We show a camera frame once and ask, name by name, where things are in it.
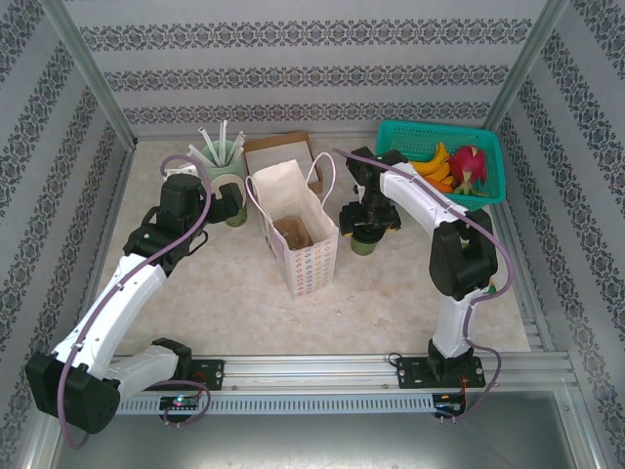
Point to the black plastic cup lid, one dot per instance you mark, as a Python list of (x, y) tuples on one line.
[(367, 235)]

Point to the green paper coffee cup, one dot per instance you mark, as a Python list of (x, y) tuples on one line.
[(366, 248)]

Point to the white cartoon print paper bag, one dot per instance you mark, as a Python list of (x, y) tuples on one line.
[(312, 268)]

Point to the brown pulp cup carrier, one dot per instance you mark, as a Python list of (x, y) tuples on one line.
[(293, 232)]

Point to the brown cardboard box white inside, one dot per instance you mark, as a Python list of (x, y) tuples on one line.
[(278, 149)]

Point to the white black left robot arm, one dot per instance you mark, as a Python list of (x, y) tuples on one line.
[(112, 308)]

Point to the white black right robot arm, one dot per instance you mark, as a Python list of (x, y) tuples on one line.
[(420, 195)]

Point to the pale green ceramic mug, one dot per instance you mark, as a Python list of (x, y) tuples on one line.
[(215, 168)]

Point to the white wrapped straw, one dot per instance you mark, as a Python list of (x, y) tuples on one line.
[(206, 141), (237, 144), (224, 139), (197, 153)]

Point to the yellow toy banana bunch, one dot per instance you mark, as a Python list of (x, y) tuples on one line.
[(437, 166)]

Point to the teal plastic basket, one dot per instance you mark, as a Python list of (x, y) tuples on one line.
[(425, 134)]

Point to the pink toy dragon fruit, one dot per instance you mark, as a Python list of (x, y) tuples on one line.
[(469, 163)]

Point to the small right circuit board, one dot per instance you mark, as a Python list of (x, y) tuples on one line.
[(449, 403)]

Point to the small circuit board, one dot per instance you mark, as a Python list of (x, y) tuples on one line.
[(449, 403), (179, 402)]

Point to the small left circuit board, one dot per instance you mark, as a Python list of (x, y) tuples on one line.
[(179, 402)]

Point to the grey metal panel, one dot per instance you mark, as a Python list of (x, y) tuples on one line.
[(312, 444)]

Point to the aluminium mounting rail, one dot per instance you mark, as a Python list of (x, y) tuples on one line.
[(312, 371)]

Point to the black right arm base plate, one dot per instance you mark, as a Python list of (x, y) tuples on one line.
[(415, 373)]

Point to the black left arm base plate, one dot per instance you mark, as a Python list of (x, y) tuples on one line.
[(210, 373)]

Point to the aluminium frame post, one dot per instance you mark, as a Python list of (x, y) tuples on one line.
[(73, 44), (527, 54)]

